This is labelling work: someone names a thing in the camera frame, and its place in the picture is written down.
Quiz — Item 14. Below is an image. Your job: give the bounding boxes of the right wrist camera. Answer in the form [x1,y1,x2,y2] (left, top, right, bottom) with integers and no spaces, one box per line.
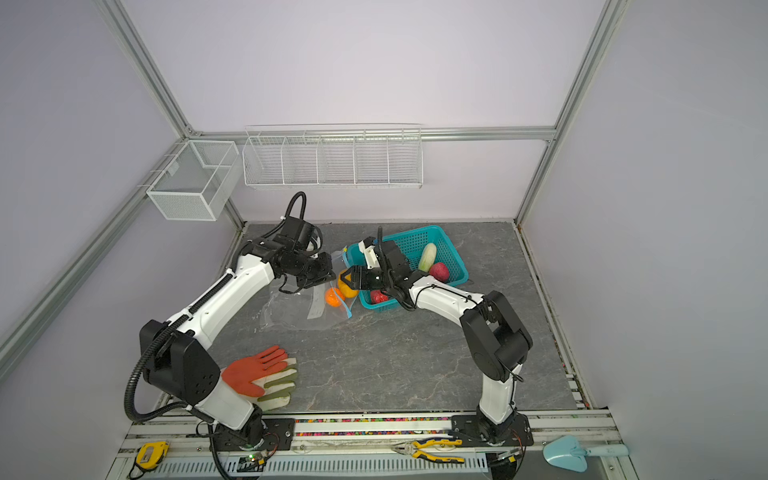
[358,239,380,269]

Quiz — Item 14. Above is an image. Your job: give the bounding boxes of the red white work glove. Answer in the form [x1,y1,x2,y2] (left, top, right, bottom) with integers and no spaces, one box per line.
[222,345,298,412]

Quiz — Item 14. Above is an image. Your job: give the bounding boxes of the yellow orange mango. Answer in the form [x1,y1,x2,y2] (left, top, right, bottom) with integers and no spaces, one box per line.
[337,274,359,299]

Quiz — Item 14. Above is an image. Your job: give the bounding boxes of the yellow handled pliers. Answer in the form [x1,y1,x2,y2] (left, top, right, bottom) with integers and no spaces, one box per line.
[392,438,466,464]

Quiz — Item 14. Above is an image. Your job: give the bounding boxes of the white wire shelf basket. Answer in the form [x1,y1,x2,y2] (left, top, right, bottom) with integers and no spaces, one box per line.
[242,123,424,188]

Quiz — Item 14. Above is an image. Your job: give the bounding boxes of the small orange fruit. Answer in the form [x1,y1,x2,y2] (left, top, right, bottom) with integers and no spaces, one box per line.
[324,287,345,308]

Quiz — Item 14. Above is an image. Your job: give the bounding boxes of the white mesh box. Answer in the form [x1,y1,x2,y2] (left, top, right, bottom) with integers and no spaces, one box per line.
[147,140,243,221]

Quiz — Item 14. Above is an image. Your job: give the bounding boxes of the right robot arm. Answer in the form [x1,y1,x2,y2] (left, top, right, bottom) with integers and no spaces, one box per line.
[341,237,533,427]

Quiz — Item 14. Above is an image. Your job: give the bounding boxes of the yellow tape measure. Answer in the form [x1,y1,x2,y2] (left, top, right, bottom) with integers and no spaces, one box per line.
[134,441,170,473]

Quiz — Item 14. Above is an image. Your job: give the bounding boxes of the light blue scoop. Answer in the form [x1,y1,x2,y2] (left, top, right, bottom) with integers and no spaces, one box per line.
[542,435,630,473]

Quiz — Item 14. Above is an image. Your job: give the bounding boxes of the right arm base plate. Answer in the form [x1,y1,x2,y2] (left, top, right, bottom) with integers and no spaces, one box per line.
[449,412,534,447]

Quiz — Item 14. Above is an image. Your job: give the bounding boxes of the clear zip top bag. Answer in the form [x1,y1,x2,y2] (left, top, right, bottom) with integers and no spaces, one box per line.
[260,276,358,331]

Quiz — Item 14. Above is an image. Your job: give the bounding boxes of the white radish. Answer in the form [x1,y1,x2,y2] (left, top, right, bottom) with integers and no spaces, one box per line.
[417,243,437,273]

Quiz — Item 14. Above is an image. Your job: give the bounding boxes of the white slotted cable duct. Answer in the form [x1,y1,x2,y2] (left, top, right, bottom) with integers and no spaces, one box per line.
[144,453,490,479]

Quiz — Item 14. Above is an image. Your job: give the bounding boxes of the pink red round fruit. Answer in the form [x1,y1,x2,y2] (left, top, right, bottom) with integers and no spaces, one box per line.
[429,262,451,283]

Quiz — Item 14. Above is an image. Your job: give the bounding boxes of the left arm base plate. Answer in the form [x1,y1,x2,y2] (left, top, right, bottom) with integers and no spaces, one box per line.
[213,417,296,452]

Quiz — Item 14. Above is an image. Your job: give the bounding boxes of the small red pepper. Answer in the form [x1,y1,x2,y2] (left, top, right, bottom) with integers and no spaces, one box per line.
[370,290,390,305]

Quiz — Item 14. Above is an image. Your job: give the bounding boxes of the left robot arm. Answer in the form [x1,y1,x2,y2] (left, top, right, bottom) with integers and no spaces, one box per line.
[123,216,335,431]

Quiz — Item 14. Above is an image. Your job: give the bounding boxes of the teal plastic basket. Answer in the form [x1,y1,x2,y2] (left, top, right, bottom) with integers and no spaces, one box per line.
[342,225,469,311]

